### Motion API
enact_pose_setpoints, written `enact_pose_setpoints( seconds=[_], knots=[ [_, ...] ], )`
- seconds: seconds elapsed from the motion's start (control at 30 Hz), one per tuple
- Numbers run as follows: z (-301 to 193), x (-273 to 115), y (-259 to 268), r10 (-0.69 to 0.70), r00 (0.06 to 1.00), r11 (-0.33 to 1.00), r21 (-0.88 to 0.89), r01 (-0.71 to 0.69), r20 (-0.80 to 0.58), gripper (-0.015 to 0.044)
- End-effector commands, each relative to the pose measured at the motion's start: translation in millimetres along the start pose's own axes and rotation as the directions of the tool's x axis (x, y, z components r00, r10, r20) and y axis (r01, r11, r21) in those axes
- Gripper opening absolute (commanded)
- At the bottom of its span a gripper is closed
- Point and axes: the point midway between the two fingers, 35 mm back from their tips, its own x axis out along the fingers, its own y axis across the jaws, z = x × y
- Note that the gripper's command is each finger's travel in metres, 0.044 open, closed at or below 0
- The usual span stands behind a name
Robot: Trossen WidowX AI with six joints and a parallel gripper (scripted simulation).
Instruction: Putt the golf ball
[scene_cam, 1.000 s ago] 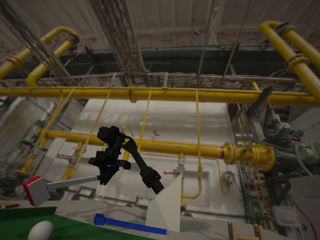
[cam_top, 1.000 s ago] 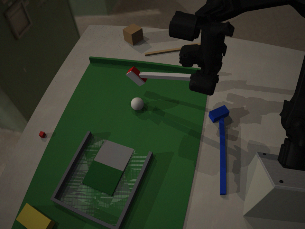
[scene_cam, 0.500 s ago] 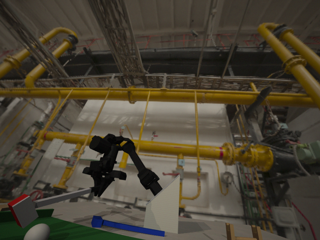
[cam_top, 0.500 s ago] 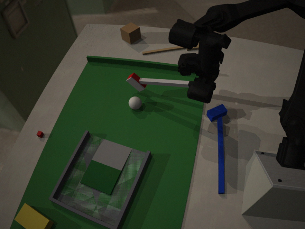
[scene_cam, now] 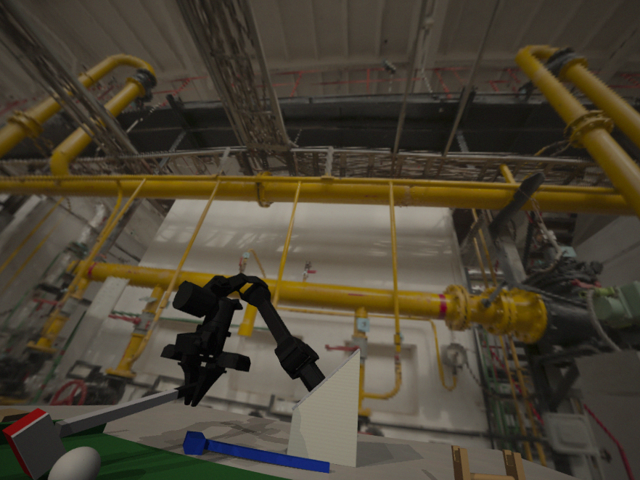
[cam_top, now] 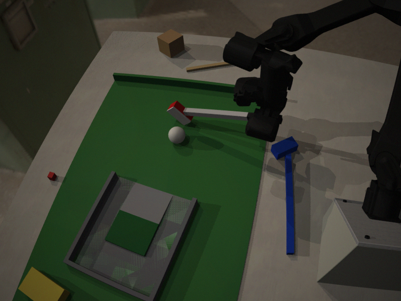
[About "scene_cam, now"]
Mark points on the blue putter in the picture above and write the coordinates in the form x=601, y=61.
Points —
x=195, y=442

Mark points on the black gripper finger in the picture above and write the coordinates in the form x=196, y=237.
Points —
x=191, y=374
x=208, y=376

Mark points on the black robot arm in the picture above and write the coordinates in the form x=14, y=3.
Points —
x=212, y=302

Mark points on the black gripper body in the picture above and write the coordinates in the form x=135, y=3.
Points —
x=220, y=360

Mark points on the white ball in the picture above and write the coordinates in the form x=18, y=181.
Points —
x=82, y=463

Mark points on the green putting mat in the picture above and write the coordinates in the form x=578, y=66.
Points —
x=122, y=459

